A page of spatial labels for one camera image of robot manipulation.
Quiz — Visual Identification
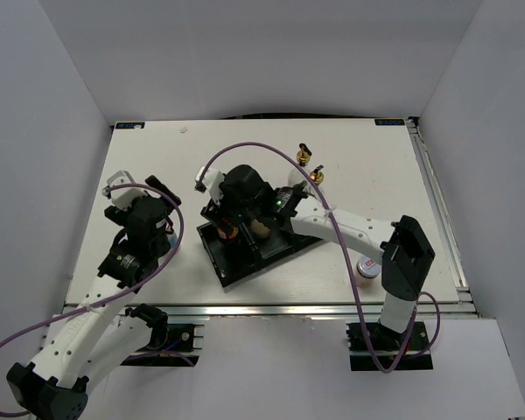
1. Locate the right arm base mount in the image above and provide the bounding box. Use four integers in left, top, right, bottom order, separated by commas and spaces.
346, 321, 434, 372

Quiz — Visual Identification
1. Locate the spice jar with red label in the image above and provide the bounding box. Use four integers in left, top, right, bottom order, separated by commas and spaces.
355, 255, 382, 288

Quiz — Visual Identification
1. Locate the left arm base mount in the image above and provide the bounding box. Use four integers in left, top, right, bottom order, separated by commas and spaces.
121, 320, 204, 368

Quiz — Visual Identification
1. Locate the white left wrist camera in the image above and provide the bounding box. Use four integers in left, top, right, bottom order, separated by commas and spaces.
101, 170, 147, 211

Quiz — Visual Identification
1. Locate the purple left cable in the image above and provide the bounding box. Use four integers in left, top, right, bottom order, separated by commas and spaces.
0, 182, 186, 416

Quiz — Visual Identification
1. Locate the black three-compartment tray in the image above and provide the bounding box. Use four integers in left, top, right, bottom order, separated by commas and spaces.
197, 223, 324, 288

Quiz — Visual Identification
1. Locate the blue-label silver-lid jar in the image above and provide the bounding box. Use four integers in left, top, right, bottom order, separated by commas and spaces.
166, 232, 179, 250

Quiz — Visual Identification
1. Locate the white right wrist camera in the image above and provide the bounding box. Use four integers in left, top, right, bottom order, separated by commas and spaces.
194, 165, 225, 206

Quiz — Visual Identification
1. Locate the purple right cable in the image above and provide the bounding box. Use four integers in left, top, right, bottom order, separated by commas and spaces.
199, 140, 442, 375

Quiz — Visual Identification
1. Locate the red-lid orange sauce jar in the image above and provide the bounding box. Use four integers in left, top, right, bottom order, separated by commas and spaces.
216, 225, 240, 245

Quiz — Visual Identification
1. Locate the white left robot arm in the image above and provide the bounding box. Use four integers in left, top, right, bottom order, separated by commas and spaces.
6, 171, 181, 419

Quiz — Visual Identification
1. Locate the aluminium front rail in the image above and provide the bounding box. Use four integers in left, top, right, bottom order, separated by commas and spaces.
113, 300, 478, 319

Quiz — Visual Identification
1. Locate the left blue logo sticker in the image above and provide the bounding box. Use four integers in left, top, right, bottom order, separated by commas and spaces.
114, 122, 145, 130

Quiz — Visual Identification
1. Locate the glass bottle with brown residue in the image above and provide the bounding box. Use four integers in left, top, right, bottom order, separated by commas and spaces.
288, 143, 312, 186

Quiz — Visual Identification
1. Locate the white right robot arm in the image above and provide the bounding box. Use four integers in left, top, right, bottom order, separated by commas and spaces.
195, 164, 436, 349

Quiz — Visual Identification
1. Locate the right blue logo sticker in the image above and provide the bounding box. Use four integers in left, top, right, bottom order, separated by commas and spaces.
374, 118, 406, 126

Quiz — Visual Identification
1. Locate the blue logo sticker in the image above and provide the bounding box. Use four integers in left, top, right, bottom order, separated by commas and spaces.
114, 122, 145, 130
374, 118, 406, 126

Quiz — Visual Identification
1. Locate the clear glass oil bottle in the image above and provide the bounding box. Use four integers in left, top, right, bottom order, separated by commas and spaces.
297, 164, 325, 197

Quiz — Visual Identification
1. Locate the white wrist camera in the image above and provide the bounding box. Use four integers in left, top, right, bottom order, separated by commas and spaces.
101, 170, 147, 211
194, 165, 225, 206

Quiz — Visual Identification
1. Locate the clear shaker with steel lid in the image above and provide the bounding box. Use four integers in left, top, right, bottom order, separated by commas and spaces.
250, 220, 270, 239

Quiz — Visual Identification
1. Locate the purple cable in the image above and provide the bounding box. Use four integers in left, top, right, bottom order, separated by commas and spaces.
199, 140, 442, 375
0, 182, 186, 416

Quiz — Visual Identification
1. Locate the aluminium right side rail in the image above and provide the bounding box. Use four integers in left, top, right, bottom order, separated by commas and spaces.
405, 116, 480, 319

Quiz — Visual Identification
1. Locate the aluminium rail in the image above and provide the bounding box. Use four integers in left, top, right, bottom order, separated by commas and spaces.
113, 300, 478, 319
405, 116, 480, 319

